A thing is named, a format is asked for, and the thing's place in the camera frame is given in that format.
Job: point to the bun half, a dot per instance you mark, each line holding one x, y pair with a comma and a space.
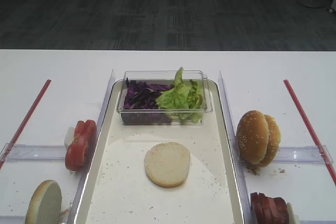
45, 204
167, 164

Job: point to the green lettuce leaves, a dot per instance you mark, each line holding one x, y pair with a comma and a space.
184, 102

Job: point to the rear tomato slice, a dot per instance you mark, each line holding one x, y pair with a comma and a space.
84, 131

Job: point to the white tomato pusher block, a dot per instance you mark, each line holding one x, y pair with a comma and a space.
69, 137

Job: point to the sliced meat patties stack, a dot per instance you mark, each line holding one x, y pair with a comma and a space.
269, 210

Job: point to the white meat pusher block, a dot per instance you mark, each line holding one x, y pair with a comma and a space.
293, 219

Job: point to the clear plastic container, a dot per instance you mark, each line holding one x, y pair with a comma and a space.
159, 77

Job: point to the shredded purple cabbage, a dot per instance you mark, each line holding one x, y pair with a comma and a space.
142, 96

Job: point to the metal baking tray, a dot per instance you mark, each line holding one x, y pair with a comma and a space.
124, 194

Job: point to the front sesame bun top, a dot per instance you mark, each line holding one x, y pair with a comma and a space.
252, 136

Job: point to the sesame bun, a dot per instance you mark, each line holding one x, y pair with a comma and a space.
252, 136
273, 141

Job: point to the rear sesame bun top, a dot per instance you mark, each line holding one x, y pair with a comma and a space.
273, 141

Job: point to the left red strip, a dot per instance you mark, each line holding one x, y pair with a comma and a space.
26, 119

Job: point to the red strip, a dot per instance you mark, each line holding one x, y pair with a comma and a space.
26, 119
307, 121

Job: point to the right red strip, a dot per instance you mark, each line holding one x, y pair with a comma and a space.
307, 121

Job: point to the right clear long rail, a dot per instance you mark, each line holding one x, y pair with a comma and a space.
238, 168

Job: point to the clear long rail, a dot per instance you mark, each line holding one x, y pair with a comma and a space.
105, 98
238, 168

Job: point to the left clear long rail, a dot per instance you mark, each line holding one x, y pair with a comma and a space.
105, 98

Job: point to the right clear cross rail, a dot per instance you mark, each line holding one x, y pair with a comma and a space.
314, 154

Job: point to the clear cross rail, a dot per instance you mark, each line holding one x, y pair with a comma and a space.
314, 154
39, 153

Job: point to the left clear cross rail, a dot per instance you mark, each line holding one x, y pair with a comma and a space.
39, 153

